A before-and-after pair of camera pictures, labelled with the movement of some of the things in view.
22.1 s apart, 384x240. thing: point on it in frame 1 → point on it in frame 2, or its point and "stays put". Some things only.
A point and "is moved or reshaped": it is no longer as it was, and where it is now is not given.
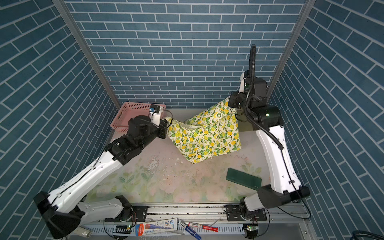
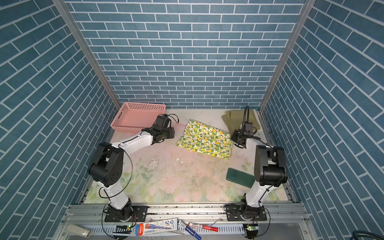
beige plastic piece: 83,232 stays put
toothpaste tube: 156,226 stays put
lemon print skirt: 206,134 is moved or reshaped
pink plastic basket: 129,111 stays put
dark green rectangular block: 243,179 stays put
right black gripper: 234,95 → 233,135
